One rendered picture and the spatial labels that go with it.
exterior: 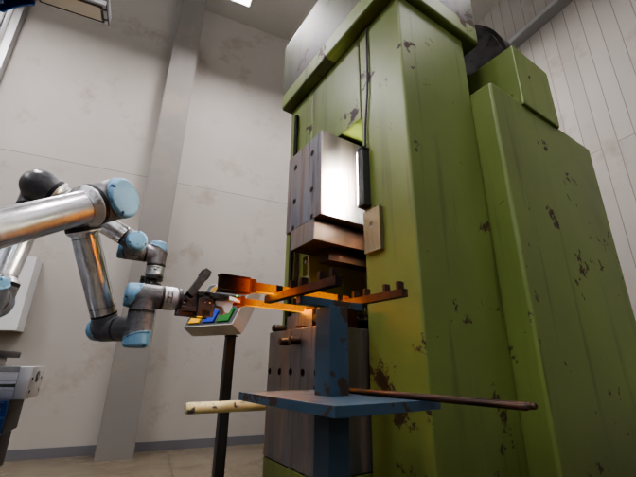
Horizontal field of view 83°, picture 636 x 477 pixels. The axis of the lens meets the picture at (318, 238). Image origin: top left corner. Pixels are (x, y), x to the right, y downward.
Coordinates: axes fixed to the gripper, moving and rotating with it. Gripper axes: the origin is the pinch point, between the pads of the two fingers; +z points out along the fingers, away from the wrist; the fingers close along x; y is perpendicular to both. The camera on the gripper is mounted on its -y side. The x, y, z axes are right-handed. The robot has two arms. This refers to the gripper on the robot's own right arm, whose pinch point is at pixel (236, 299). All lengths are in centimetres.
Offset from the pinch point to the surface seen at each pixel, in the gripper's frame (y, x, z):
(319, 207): -39.1, 11.7, 27.3
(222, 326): 5.0, -43.6, 10.8
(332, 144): -71, 13, 33
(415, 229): -21, 48, 42
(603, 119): -215, 27, 350
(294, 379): 26.4, 6.2, 21.9
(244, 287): 3.2, 36.3, -11.0
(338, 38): -132, 15, 34
